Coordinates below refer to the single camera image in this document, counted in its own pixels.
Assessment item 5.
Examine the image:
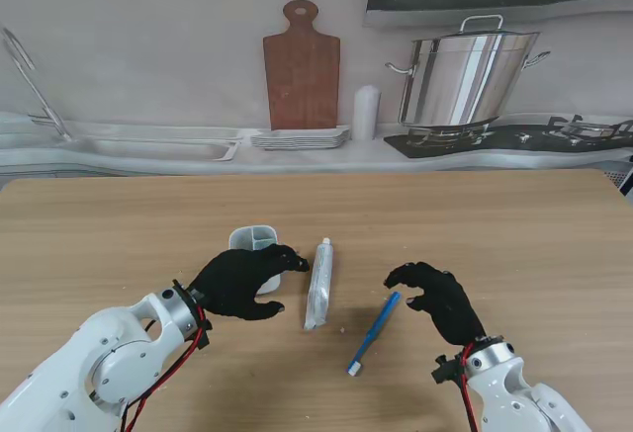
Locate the white divided toothbrush holder cup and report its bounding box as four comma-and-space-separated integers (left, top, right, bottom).
228, 224, 283, 296

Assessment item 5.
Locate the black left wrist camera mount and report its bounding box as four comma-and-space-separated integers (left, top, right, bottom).
190, 317, 213, 350

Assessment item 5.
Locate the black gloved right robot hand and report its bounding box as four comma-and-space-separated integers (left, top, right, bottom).
384, 262, 489, 347

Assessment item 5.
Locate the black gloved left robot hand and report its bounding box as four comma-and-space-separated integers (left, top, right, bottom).
190, 242, 311, 323

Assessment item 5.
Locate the red cable on left arm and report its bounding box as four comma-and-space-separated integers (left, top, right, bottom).
122, 302, 207, 432

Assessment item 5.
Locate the white toothpaste tube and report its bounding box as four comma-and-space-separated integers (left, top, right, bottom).
302, 237, 335, 332

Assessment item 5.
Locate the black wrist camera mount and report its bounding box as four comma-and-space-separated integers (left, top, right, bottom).
430, 352, 466, 385
190, 317, 213, 350

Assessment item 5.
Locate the red cable on right arm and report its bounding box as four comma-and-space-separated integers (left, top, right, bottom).
459, 345, 480, 432

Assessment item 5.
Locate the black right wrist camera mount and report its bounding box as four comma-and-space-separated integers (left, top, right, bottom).
430, 352, 466, 385

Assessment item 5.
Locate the blue toothbrush with white bristles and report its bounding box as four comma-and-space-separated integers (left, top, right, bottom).
345, 291, 402, 378

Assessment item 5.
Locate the red cable on arm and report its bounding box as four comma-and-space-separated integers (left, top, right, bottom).
459, 345, 480, 432
122, 302, 207, 432

